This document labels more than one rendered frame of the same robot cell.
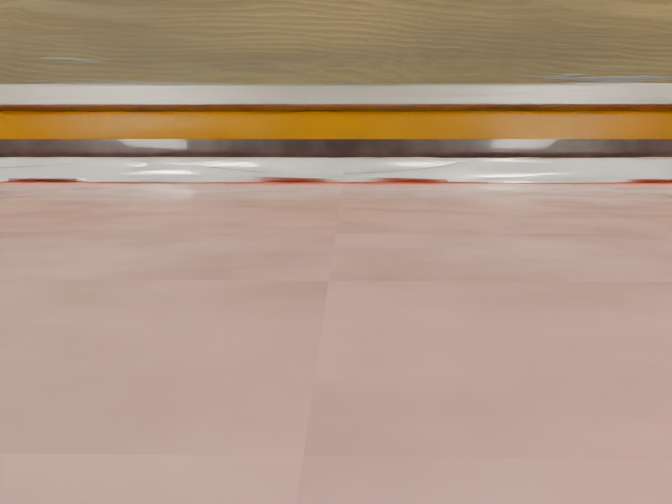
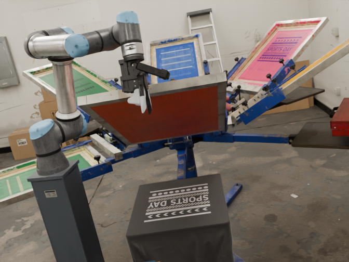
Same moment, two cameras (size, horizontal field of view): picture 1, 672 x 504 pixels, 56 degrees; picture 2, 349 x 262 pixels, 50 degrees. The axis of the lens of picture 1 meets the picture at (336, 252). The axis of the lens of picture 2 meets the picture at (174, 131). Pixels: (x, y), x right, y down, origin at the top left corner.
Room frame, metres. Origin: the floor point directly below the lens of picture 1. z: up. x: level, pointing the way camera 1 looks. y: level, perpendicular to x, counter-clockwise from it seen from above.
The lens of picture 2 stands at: (-1.63, -0.14, 1.80)
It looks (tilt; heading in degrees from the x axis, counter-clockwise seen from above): 17 degrees down; 4
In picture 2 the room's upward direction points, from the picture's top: 11 degrees counter-clockwise
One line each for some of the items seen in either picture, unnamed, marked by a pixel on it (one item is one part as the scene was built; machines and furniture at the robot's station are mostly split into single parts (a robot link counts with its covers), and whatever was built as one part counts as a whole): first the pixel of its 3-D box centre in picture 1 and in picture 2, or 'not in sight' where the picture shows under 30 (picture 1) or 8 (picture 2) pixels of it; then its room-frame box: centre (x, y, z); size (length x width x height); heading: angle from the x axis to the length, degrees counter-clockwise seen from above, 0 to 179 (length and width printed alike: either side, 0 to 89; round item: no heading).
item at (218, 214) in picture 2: not in sight; (178, 201); (-0.04, 0.00, 0.95); 0.48 x 0.44 x 0.01; 179
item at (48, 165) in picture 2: not in sight; (50, 159); (0.00, 0.57, 1.25); 0.15 x 0.15 x 0.10
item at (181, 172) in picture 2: not in sight; (181, 170); (0.45, -0.01, 0.89); 1.24 x 0.06 x 0.06; 179
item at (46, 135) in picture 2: not in sight; (45, 135); (0.01, 0.56, 1.37); 0.13 x 0.12 x 0.14; 137
